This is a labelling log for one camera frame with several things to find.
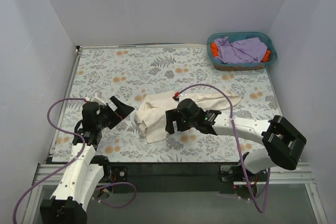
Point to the lavender purple t shirt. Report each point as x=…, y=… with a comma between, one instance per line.
x=251, y=50

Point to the floral patterned table mat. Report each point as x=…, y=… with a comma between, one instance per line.
x=130, y=74

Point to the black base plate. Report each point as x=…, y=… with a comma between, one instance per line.
x=226, y=183

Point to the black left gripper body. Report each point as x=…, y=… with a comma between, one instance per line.
x=113, y=114

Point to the cream white t shirt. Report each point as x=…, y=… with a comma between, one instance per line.
x=151, y=117

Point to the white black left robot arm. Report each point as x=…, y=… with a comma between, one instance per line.
x=86, y=172

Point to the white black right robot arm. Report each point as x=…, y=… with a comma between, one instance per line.
x=282, y=143

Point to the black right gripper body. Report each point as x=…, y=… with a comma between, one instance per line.
x=175, y=118

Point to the aluminium frame rail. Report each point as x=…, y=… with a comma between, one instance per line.
x=301, y=175

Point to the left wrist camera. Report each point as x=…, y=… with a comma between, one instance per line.
x=95, y=98

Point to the teal plastic laundry basket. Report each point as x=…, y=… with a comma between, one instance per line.
x=241, y=36

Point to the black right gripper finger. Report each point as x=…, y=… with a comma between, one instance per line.
x=170, y=116
x=181, y=123

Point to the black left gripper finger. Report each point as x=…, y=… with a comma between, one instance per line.
x=122, y=109
x=112, y=118

